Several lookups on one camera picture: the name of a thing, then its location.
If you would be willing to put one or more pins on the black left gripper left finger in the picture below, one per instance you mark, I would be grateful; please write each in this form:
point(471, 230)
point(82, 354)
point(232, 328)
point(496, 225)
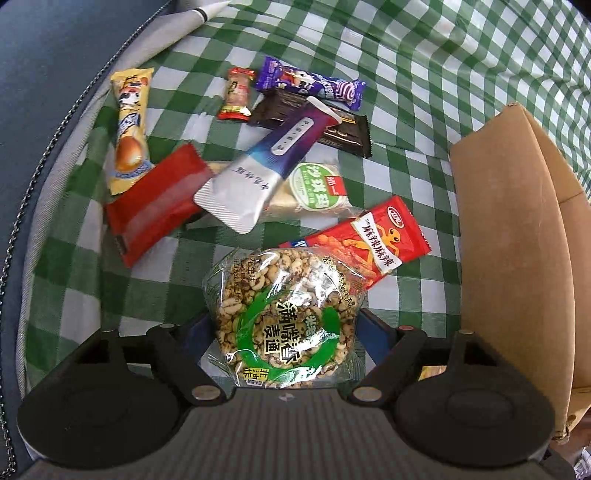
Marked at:
point(177, 351)

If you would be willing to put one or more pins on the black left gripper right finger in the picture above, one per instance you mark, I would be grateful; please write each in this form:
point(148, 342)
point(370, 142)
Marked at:
point(395, 352)

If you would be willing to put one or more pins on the clear green puffed grain bag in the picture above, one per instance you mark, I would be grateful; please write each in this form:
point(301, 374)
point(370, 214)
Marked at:
point(285, 318)

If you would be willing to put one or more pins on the red spicy strip snack packet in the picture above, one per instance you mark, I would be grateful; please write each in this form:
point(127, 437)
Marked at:
point(375, 243)

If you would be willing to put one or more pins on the yellow cartoon cake snack packet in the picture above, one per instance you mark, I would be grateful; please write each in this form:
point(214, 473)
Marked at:
point(132, 160)

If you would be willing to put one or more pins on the dark brown chocolate bar packet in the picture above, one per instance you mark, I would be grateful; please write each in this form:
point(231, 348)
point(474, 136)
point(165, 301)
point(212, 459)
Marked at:
point(351, 136)

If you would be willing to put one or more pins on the purple cow candy packet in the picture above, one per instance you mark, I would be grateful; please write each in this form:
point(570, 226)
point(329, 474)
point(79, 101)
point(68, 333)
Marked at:
point(275, 75)

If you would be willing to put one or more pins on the red plain snack packet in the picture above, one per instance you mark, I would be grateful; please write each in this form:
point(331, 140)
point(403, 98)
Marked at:
point(158, 203)

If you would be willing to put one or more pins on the silver purple pouch packet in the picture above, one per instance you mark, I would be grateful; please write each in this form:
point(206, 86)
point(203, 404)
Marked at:
point(236, 196)

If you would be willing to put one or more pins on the green label pastry packet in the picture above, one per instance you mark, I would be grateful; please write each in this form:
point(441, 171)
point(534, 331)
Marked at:
point(311, 190)

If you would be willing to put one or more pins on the brown cardboard box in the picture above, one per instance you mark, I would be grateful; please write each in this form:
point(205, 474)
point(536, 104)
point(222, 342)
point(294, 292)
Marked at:
point(525, 254)

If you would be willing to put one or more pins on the small red candy packet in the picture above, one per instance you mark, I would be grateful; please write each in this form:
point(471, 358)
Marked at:
point(237, 93)

